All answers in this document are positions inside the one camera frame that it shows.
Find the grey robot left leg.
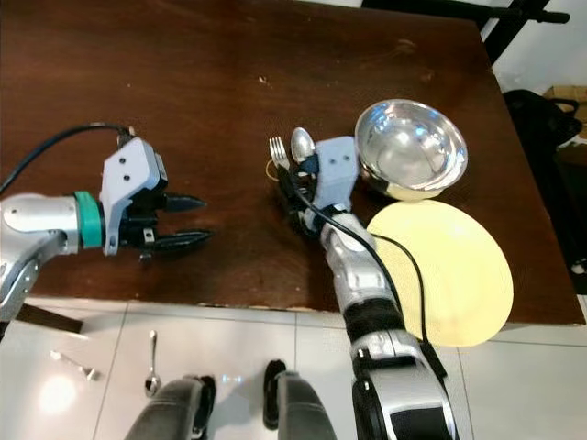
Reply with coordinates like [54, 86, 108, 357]
[124, 376, 216, 440]

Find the pale yellow plate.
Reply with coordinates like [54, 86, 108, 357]
[367, 200, 515, 347]

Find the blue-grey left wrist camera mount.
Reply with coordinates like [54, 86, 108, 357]
[99, 137, 168, 256]

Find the grey robot leg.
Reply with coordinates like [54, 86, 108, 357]
[261, 359, 359, 440]
[124, 376, 216, 440]

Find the grey robot right leg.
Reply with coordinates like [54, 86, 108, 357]
[261, 359, 359, 440]

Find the shiny steel bowl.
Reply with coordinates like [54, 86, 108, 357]
[355, 98, 471, 201]

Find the silver metal spoon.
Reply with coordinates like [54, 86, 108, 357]
[290, 126, 317, 166]
[144, 330, 161, 397]

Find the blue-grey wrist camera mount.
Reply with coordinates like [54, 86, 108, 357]
[315, 136, 359, 210]
[99, 137, 168, 256]

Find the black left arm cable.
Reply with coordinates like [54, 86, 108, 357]
[0, 122, 138, 193]

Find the black bag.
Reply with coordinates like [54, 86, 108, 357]
[503, 89, 586, 294]

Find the black metal stand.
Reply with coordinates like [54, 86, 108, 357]
[362, 0, 571, 65]

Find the cardboard box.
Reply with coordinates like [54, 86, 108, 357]
[546, 84, 587, 140]

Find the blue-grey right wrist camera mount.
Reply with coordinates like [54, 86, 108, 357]
[315, 136, 359, 210]

